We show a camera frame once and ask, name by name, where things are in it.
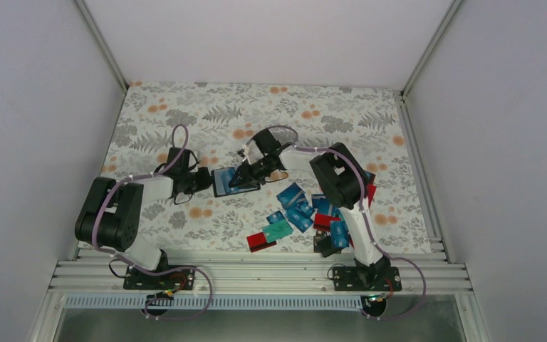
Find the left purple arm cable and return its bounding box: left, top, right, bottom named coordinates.
left=91, top=123, right=214, bottom=323

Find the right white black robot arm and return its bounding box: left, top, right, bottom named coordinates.
left=229, top=128, right=390, bottom=290

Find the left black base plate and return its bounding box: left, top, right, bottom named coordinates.
left=123, top=268, right=195, bottom=291

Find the red card middle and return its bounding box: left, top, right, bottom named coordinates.
left=313, top=212, right=341, bottom=232

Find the red card far right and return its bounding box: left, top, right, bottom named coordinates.
left=367, top=183, right=377, bottom=207

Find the red card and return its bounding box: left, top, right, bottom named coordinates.
left=367, top=183, right=377, bottom=207
left=246, top=232, right=277, bottom=253
left=313, top=212, right=341, bottom=232

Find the blue card centre pile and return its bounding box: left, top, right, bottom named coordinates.
left=311, top=194, right=335, bottom=216

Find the blue VIP card lower right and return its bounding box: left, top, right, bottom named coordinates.
left=330, top=220, right=350, bottom=249

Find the blue VIP card with chip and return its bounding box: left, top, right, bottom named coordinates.
left=213, top=167, right=243, bottom=196

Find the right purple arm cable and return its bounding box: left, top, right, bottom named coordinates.
left=245, top=124, right=428, bottom=323

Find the black card bottom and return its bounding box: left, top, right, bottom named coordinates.
left=314, top=236, right=343, bottom=258

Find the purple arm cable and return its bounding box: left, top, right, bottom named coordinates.
left=91, top=123, right=214, bottom=323
left=245, top=124, right=428, bottom=323

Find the aluminium front rail frame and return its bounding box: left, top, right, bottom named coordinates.
left=48, top=249, right=473, bottom=295

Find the blue striped card upper left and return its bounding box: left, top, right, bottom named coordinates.
left=276, top=183, right=307, bottom=209

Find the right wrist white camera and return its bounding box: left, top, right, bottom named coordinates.
left=237, top=144, right=252, bottom=165

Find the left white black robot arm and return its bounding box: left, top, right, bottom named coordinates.
left=75, top=147, right=213, bottom=289

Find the blue logo card with chip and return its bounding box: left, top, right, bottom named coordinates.
left=286, top=209, right=313, bottom=233

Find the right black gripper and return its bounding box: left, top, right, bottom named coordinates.
left=229, top=155, right=274, bottom=190

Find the green VIP card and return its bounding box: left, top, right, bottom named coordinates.
left=262, top=220, right=293, bottom=243

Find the floral patterned table mat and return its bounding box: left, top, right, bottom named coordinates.
left=101, top=81, right=432, bottom=254

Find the black leather card holder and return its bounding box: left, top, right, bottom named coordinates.
left=211, top=167, right=261, bottom=197

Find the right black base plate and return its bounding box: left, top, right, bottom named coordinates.
left=328, top=266, right=402, bottom=292

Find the grey slotted cable duct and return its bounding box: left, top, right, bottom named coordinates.
left=63, top=294, right=363, bottom=311

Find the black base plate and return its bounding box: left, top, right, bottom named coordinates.
left=328, top=266, right=402, bottom=292
left=123, top=268, right=195, bottom=291

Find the red card lower left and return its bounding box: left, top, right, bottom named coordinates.
left=246, top=232, right=277, bottom=253

